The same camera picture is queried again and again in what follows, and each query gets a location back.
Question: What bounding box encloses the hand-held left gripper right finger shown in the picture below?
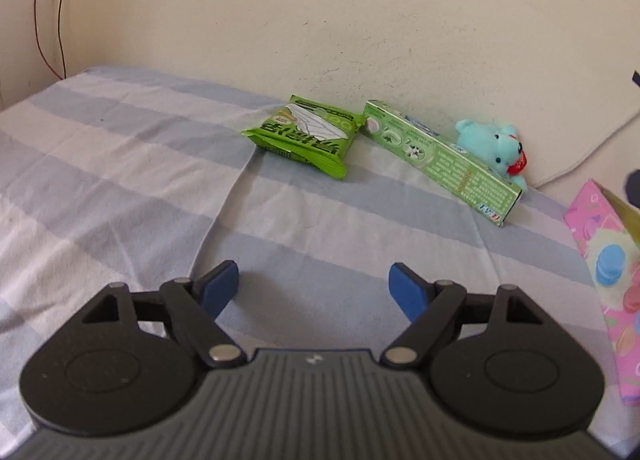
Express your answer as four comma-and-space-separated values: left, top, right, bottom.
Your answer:
380, 262, 547, 369

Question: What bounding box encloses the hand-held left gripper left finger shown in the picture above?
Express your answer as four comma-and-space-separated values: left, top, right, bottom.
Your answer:
80, 260, 246, 369

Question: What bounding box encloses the pink printed box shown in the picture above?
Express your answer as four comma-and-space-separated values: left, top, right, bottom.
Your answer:
563, 178, 640, 407

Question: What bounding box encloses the green toothpaste box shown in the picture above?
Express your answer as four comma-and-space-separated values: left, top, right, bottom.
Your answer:
360, 99, 524, 227

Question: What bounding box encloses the striped blue bedsheet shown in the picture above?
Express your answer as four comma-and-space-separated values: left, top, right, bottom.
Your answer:
0, 64, 627, 460

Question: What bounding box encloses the teal teddy bear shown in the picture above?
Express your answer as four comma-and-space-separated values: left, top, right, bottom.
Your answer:
453, 119, 530, 191

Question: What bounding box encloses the green snack packet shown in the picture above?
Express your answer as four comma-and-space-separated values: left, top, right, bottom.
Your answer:
241, 94, 365, 181

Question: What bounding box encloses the white cable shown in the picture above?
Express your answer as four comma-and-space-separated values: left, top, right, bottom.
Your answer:
524, 109, 640, 189

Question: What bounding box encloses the red and black wire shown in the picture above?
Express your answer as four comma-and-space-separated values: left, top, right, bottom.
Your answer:
33, 0, 69, 81

